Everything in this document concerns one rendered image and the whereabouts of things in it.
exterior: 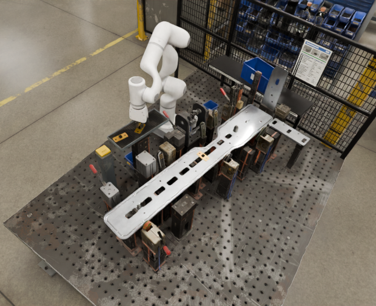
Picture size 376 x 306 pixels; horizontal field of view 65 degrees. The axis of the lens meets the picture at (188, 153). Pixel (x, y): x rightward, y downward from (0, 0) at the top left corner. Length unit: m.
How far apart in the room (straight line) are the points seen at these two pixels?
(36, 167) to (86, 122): 0.75
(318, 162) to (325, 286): 1.01
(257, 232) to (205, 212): 0.36
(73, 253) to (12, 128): 2.16
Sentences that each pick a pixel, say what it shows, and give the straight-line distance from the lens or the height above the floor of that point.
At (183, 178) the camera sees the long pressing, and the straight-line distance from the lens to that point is 1.75.
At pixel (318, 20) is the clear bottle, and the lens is 2.36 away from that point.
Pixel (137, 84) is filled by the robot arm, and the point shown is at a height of 1.50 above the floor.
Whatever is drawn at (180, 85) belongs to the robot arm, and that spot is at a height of 1.20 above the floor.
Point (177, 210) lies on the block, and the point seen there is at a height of 1.03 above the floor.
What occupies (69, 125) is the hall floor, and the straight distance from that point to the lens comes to 3.61.
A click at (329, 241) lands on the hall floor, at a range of 3.03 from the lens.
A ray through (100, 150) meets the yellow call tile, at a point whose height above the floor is 1.16.
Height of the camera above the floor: 2.42
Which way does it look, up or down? 49 degrees down
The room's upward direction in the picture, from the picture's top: 6 degrees clockwise
